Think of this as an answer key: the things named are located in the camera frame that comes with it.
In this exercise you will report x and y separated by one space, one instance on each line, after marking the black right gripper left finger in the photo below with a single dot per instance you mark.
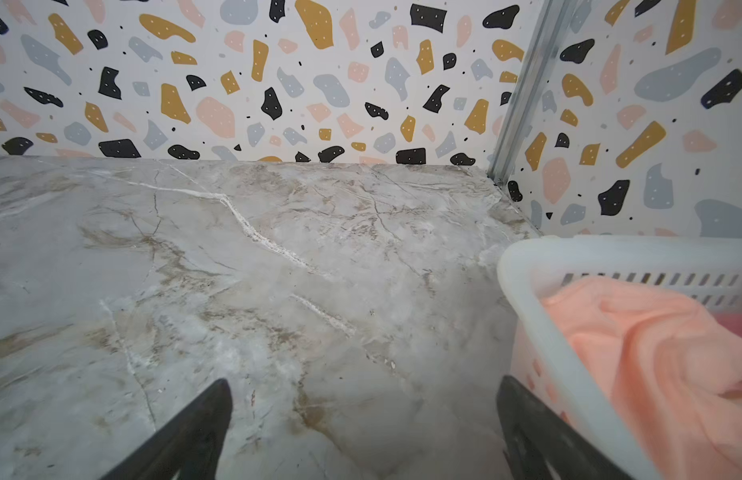
189 446

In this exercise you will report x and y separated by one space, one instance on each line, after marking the right aluminium corner post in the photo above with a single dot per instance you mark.
549 31

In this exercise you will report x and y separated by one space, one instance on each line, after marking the white plastic laundry basket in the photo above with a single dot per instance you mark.
708 270

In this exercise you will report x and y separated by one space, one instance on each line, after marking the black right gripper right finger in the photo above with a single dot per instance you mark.
539 444

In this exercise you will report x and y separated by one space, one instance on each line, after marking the peach graphic t-shirt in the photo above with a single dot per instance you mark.
669 369

